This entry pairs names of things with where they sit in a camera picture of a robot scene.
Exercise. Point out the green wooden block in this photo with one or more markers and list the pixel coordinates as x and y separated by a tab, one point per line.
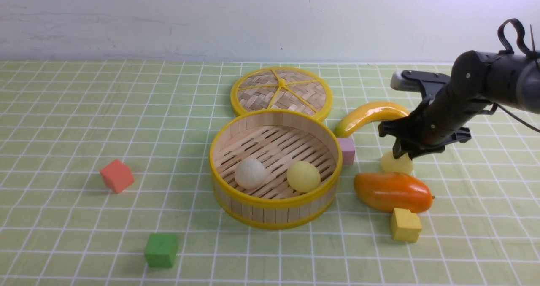
161	250

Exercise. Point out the woven bamboo steamer lid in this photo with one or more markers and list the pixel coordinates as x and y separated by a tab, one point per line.
287	88

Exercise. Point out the red wooden block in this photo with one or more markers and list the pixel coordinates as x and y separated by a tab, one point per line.
117	176

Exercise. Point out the yellow plastic banana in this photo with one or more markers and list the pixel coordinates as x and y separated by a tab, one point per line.
368	113

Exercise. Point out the pink wooden block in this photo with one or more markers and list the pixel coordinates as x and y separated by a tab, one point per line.
348	150

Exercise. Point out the orange plastic mango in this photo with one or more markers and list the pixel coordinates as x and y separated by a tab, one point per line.
388	191

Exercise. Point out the pale yellow bun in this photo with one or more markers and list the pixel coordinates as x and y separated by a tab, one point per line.
389	164
303	176

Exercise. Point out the bamboo steamer tray yellow rim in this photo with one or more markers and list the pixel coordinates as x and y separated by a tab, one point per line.
277	138

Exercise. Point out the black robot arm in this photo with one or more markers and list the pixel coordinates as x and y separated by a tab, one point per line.
479	84

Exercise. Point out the yellow wooden block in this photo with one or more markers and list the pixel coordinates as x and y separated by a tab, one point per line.
405	226

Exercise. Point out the white bun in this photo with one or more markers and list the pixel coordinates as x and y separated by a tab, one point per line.
250	173

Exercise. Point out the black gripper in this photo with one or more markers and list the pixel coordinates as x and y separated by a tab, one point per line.
428	129

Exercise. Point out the green checkered tablecloth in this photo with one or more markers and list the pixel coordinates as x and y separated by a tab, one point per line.
62	121

